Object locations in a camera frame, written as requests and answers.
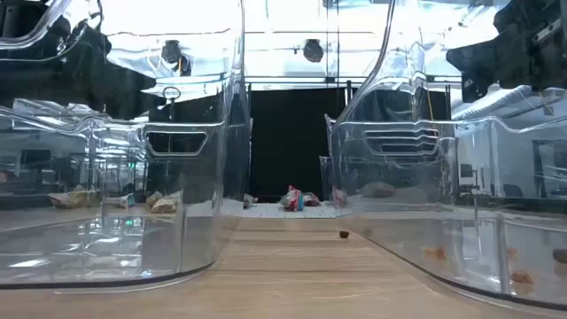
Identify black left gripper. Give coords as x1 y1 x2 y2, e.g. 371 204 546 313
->
0 17 157 121

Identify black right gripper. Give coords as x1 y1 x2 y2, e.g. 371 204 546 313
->
446 0 567 104

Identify white printed food packet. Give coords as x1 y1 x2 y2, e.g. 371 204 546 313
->
105 193 136 209

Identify snack bars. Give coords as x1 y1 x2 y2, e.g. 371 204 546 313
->
150 191 183 214

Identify clear plastic bin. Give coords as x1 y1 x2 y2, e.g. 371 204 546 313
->
325 0 567 311
0 0 252 293

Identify black panel on stands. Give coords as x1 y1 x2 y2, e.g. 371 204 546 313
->
148 86 451 201

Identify grey woven mat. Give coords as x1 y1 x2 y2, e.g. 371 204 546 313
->
242 201 355 220

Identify black round wall fixture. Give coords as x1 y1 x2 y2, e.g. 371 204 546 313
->
302 38 325 64

